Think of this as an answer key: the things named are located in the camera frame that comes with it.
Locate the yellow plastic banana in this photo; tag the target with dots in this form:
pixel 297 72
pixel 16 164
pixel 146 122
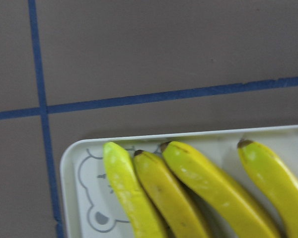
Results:
pixel 143 216

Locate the yellow banana short end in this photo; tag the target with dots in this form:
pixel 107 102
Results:
pixel 170 198

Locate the white bear tray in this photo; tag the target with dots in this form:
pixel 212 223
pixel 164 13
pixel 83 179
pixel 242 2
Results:
pixel 90 206

